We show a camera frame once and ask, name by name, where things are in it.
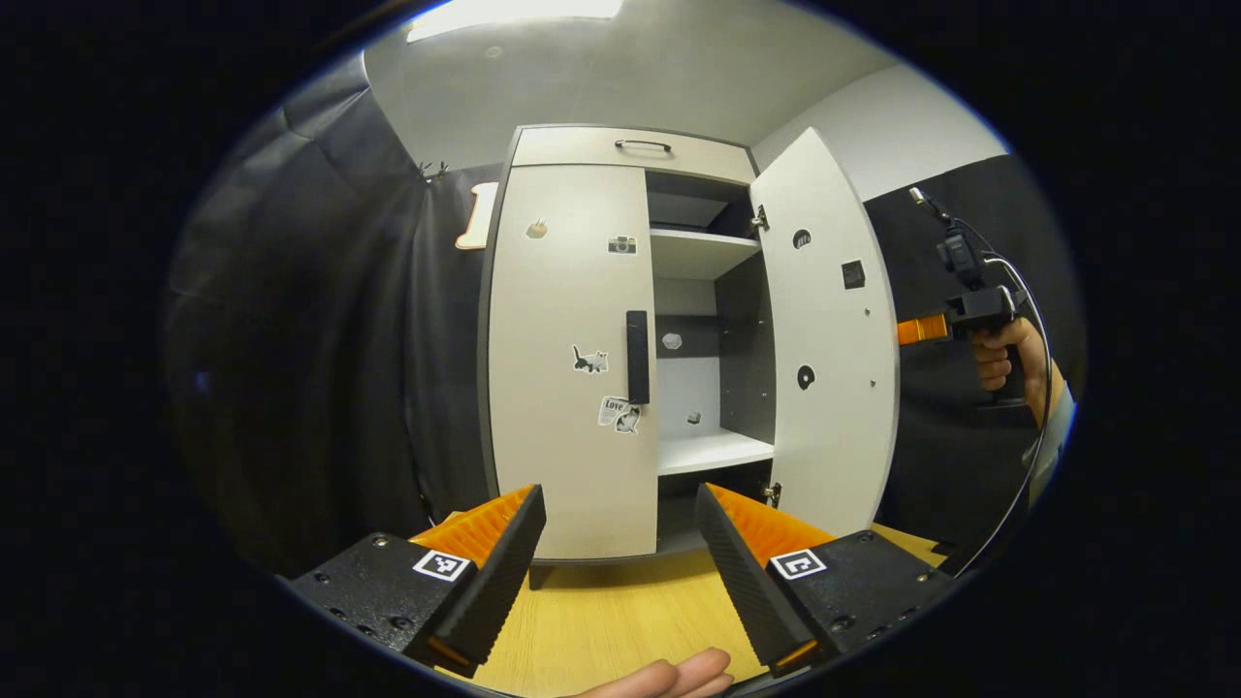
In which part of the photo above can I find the black backdrop cloth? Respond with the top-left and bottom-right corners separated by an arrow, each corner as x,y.
160,53 -> 1087,583

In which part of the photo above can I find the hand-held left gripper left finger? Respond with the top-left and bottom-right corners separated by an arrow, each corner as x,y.
289,485 -> 546,680

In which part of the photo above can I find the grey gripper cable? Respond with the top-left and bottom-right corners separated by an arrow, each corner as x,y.
955,252 -> 1058,580

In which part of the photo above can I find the cabinet door with camera sticker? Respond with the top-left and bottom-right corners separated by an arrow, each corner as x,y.
488,163 -> 660,561

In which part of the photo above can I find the grey double-door shoe cabinet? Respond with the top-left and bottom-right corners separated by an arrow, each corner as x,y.
477,124 -> 780,590

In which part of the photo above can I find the ceiling light panel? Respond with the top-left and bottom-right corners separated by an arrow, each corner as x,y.
405,0 -> 623,45

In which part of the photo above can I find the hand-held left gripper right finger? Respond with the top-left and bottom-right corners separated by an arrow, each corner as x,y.
693,483 -> 971,680

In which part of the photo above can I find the cabinet door with headphones sticker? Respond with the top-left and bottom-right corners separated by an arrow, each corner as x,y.
748,126 -> 903,541

